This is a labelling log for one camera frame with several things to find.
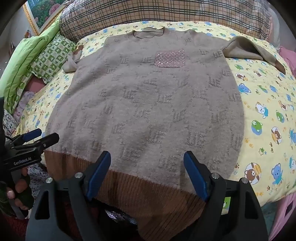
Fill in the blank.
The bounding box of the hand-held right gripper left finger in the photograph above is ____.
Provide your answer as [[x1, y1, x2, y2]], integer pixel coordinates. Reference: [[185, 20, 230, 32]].
[[25, 151, 111, 241]]

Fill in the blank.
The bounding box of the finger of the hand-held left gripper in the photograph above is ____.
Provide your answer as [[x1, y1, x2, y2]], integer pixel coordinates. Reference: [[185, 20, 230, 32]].
[[13, 133, 60, 153], [6, 128, 42, 149]]

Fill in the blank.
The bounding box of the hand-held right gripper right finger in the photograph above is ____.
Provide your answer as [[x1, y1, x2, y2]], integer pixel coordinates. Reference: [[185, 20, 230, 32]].
[[183, 151, 270, 241]]

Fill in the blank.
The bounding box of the beige knitted sweater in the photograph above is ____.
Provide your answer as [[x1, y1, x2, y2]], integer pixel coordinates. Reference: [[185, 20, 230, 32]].
[[44, 27, 286, 241]]

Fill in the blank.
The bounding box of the person's left hand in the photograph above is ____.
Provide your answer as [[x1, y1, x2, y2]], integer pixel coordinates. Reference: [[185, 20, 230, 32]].
[[6, 167, 35, 211]]

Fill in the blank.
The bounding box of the black white floral cloth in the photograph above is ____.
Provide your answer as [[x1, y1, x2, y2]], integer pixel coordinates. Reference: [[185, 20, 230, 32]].
[[2, 108, 19, 138]]

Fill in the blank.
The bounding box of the lilac floral cloth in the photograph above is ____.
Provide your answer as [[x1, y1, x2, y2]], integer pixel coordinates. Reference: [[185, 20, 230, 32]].
[[13, 91, 36, 119]]

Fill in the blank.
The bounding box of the dark sparkly cloth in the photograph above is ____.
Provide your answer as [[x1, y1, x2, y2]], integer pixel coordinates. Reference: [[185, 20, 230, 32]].
[[99, 206, 139, 232]]

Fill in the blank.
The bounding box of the pink pillow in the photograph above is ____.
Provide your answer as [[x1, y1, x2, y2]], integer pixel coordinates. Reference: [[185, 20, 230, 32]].
[[25, 76, 46, 93]]

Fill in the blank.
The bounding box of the green quilt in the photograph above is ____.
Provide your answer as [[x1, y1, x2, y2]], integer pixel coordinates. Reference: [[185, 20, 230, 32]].
[[3, 17, 62, 114]]

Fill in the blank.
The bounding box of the green frog print pillow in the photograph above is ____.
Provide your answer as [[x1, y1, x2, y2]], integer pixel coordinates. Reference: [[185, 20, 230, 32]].
[[30, 35, 78, 84]]

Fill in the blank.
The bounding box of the yellow bear print bedsheet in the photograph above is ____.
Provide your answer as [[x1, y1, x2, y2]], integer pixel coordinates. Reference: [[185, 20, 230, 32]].
[[11, 20, 296, 215]]

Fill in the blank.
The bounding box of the gold framed picture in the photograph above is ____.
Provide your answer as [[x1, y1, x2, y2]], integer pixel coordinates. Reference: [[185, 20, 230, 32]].
[[23, 0, 67, 36]]

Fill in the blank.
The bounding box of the pink blanket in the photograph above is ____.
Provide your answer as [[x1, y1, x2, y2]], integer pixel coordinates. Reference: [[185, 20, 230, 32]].
[[279, 45, 296, 77]]

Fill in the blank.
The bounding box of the brown plaid quilt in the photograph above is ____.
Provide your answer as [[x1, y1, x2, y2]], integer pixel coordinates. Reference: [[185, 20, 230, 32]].
[[59, 0, 272, 44]]

